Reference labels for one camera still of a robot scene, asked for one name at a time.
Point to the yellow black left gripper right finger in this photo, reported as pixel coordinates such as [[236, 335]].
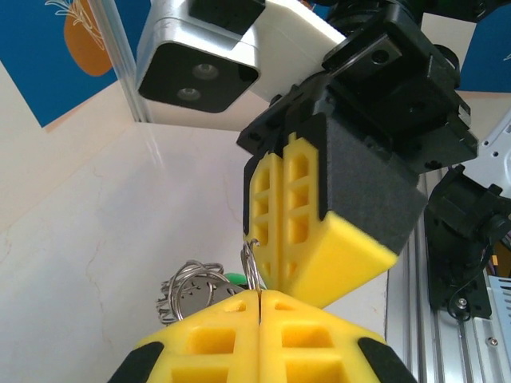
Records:
[[319, 351]]

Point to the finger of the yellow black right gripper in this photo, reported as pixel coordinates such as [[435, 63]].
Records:
[[359, 199], [263, 207]]

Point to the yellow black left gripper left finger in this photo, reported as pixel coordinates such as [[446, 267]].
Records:
[[199, 351]]

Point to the green plastic key tag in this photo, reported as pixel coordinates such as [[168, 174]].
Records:
[[233, 278]]

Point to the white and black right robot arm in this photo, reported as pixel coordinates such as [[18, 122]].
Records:
[[459, 223]]

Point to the silver perforated metal box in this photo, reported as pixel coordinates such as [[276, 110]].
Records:
[[501, 331]]

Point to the blue floral wall panel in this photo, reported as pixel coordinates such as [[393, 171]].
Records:
[[487, 60], [32, 60]]

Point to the long aluminium frame rail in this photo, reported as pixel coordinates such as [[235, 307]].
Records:
[[419, 351]]

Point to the silver metal bracket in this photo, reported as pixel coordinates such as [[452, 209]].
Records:
[[497, 155]]

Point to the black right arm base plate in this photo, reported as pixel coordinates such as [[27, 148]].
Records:
[[473, 307]]

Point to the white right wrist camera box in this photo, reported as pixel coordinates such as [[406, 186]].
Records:
[[207, 52]]

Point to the aluminium frame post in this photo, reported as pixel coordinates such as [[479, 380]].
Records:
[[127, 60]]

